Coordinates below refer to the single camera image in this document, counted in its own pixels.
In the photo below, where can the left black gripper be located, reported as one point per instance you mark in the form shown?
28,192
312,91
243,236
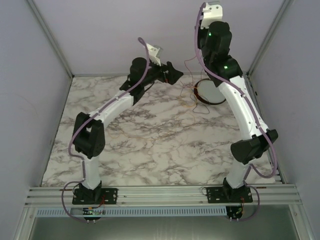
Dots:
173,75

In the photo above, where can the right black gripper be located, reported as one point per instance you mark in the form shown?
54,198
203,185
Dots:
200,31

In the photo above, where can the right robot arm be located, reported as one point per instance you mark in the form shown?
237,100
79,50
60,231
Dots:
256,137

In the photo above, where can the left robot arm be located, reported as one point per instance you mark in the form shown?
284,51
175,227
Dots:
88,135

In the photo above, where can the round brown-rimmed dish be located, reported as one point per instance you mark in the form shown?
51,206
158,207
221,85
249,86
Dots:
207,93

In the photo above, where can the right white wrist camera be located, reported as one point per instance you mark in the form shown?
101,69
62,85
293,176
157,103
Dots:
211,12

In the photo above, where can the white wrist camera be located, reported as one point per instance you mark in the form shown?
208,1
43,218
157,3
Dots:
211,12
154,52

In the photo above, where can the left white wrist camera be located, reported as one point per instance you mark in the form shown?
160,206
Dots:
154,52

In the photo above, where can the right aluminium corner post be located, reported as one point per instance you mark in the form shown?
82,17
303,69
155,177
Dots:
271,32

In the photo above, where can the aluminium corner post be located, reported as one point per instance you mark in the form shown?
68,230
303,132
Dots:
271,32
50,37

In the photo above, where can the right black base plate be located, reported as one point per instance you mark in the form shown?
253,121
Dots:
223,194

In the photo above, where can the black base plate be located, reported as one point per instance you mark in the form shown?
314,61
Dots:
104,196
223,194

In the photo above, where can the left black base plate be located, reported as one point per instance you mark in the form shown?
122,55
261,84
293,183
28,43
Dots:
104,196

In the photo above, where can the left aluminium corner post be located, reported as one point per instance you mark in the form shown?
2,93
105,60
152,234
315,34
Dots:
50,37

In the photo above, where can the aluminium front rail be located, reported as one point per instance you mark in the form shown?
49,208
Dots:
160,196

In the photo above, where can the grey slotted cable duct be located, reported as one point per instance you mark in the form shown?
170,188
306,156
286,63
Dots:
165,211

